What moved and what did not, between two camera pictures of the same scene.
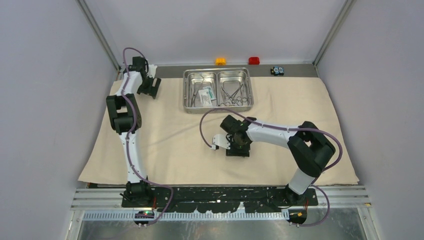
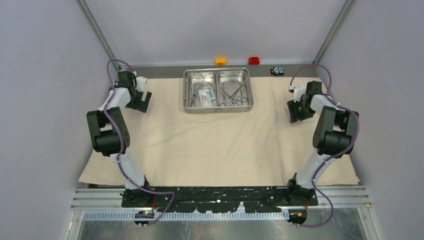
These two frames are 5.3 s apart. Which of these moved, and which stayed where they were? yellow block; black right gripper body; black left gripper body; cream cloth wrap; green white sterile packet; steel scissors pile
Moved: black left gripper body; black right gripper body
Stayed: steel scissors pile; green white sterile packet; yellow block; cream cloth wrap
